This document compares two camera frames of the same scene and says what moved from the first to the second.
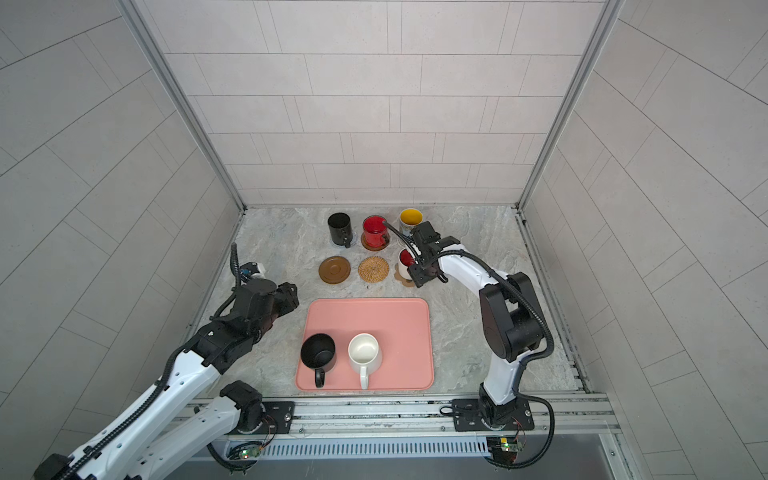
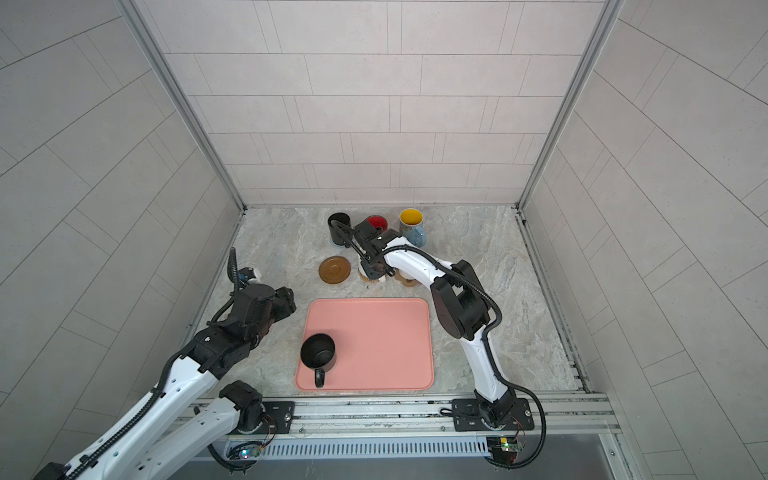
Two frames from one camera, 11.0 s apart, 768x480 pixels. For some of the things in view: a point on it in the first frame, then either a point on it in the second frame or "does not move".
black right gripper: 417,276 to 372,273
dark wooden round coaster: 334,269 does not move
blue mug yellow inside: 408,217 does not move
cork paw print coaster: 397,274 does not move
